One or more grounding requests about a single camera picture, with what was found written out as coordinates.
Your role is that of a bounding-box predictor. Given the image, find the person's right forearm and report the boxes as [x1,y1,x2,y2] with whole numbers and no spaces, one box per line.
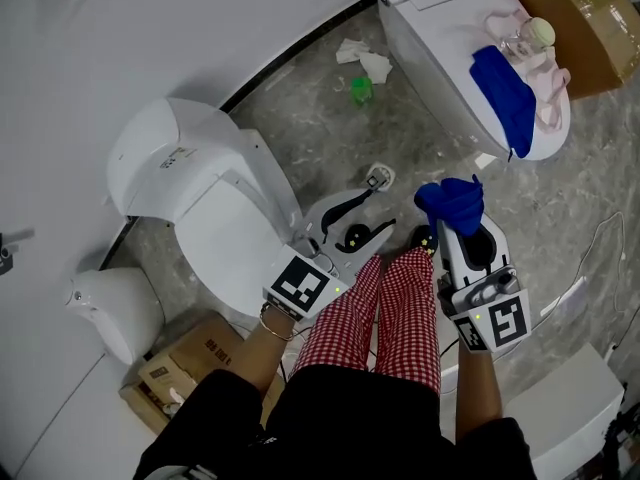
[452,347,506,442]

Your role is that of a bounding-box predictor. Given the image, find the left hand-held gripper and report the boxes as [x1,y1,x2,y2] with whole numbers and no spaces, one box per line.
[262,190,399,322]

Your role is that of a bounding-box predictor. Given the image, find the crumpled white paper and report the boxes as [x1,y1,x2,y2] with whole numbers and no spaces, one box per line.
[334,37,394,85]

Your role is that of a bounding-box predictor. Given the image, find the white toilet with tank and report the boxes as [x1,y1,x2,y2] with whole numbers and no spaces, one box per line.
[104,97,304,319]

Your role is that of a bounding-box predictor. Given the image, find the green plastic bottle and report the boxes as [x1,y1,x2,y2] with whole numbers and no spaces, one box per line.
[349,76,375,109]

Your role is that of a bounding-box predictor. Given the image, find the pale pink fabric straps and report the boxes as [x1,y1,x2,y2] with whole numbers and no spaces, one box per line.
[482,10,572,137]

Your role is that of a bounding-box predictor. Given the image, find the white urinal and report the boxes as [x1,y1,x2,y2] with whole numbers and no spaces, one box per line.
[62,266,166,367]

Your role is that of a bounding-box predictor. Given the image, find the person's red checked trousers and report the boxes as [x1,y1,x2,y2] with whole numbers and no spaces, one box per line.
[289,247,442,397]

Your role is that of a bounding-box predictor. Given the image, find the black wall paper holder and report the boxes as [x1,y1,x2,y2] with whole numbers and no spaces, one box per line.
[0,227,36,277]

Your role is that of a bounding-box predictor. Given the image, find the white floor cable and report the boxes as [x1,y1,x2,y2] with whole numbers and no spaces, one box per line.
[539,211,629,319]

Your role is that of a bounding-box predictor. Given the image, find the dark cable clutter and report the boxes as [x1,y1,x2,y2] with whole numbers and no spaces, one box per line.
[602,382,640,480]

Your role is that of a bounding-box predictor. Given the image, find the blue knitted cleaning cloth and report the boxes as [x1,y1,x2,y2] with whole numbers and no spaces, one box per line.
[413,173,486,237]

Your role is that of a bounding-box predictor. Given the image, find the torn brown cardboard box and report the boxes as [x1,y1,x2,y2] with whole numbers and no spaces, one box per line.
[118,310,246,437]

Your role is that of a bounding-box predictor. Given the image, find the person in black shirt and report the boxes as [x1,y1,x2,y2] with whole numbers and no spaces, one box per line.
[132,367,539,480]

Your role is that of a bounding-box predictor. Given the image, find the blue folded towel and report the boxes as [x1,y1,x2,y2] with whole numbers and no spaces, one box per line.
[468,43,538,162]

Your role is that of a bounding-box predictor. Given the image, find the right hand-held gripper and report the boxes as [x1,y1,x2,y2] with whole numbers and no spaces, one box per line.
[436,216,531,354]

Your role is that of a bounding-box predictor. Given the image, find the person's left forearm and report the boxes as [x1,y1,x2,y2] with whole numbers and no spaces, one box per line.
[227,312,301,394]

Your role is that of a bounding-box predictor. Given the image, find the black star-print slipper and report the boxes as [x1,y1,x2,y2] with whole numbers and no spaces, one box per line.
[344,223,372,250]
[407,225,441,259]

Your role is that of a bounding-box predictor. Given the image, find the thin metal bracelet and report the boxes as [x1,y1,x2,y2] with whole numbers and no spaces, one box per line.
[259,301,296,342]

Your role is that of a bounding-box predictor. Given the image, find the white tankless smart toilet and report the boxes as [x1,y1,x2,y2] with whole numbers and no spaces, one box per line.
[369,0,571,162]

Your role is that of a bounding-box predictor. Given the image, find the large brown cardboard box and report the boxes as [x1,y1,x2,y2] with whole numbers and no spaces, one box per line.
[492,0,640,102]

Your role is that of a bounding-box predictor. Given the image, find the clear bottle pale green cap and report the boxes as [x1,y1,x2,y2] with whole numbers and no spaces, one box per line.
[499,16,557,62]

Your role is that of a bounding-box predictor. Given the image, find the white rectangular appliance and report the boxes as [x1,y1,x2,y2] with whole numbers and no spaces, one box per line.
[439,342,626,474]

